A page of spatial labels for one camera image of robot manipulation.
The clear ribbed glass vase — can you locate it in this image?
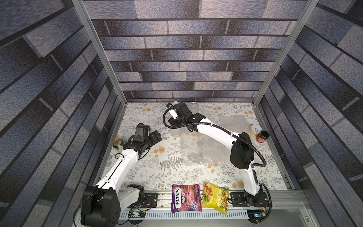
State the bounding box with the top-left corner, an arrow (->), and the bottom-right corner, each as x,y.
169,128 -> 182,138

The bubble wrap sheet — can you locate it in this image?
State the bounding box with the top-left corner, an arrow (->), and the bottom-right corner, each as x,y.
218,115 -> 250,134

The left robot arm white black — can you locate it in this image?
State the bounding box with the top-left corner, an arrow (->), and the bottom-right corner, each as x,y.
79,123 -> 162,227

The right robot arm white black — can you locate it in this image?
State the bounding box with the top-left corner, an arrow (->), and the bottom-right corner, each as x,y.
163,103 -> 269,207

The purple Fox's candy bag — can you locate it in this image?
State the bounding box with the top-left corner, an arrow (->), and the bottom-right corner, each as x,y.
171,184 -> 202,213

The small red jar black lid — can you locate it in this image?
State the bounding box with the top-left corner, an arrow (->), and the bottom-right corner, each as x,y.
257,130 -> 270,143

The yellow snack bag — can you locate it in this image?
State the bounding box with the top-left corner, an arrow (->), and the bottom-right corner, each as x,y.
201,182 -> 229,215

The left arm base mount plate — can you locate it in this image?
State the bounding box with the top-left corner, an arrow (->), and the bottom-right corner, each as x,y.
127,193 -> 158,209

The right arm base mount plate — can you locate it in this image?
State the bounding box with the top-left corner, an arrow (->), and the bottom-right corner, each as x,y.
230,191 -> 270,208

